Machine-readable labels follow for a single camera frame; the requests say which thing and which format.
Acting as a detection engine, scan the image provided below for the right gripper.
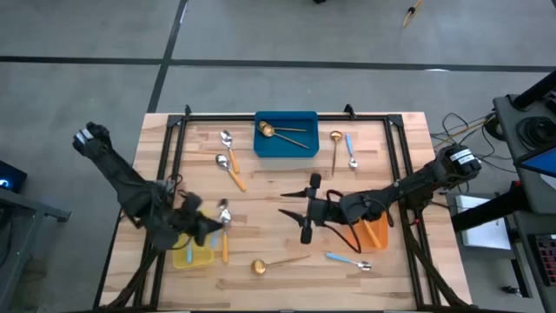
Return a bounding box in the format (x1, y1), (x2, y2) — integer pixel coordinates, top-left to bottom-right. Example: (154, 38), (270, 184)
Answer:
(277, 172), (348, 245)

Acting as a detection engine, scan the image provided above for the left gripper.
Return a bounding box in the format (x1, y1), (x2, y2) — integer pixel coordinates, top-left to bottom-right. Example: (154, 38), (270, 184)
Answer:
(173, 193), (230, 247)

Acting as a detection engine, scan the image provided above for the orange-handled silver spoon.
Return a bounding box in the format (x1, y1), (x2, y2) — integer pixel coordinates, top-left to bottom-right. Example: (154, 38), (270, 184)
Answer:
(219, 129), (242, 175)
(362, 219), (383, 250)
(215, 154), (248, 193)
(218, 208), (233, 265)

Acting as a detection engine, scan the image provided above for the yellow plastic bin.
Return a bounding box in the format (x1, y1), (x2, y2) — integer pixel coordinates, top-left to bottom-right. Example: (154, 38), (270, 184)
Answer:
(172, 210), (219, 271)

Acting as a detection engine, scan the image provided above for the blue plastic bin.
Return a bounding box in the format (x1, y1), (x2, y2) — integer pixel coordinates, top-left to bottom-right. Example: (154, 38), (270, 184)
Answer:
(253, 110), (321, 159)

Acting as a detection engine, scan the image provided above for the orange plastic bin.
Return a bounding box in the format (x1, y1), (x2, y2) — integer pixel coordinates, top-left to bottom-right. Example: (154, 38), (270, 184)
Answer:
(347, 211), (390, 252)

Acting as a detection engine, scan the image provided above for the white box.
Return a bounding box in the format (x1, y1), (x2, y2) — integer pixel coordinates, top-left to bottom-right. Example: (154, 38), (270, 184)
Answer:
(454, 194), (513, 251)

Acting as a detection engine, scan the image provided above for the grey side table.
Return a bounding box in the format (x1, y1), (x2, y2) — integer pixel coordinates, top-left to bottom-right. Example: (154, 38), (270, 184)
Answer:
(0, 186), (72, 312)

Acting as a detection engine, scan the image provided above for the black device with blue light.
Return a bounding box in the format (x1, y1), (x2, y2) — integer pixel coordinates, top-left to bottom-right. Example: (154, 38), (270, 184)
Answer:
(0, 159), (28, 195)

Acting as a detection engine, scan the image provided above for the grey equipment cart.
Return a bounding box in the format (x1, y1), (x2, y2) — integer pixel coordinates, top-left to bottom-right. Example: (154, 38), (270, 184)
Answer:
(493, 93), (556, 313)

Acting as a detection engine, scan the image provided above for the blue laptop screen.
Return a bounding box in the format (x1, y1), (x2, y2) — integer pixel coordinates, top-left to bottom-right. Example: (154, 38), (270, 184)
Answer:
(519, 146), (556, 179)

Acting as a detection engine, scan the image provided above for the black keypad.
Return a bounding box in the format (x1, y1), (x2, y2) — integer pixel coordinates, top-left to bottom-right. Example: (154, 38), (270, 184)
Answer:
(534, 233), (556, 287)

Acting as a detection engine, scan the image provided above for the black pole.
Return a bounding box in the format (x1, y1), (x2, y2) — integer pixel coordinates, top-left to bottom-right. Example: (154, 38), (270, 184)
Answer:
(512, 71), (556, 110)

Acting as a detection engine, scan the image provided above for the black table frame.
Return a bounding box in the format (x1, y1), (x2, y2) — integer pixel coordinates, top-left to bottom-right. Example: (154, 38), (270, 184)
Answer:
(93, 103), (470, 313)

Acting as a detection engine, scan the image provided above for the yellow cable with black plug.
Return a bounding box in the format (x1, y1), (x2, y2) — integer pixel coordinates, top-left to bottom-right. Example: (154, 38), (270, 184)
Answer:
(401, 0), (425, 29)

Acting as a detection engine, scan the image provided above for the coiled black cable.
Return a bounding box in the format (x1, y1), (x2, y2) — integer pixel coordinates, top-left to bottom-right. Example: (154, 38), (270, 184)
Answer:
(515, 116), (556, 151)

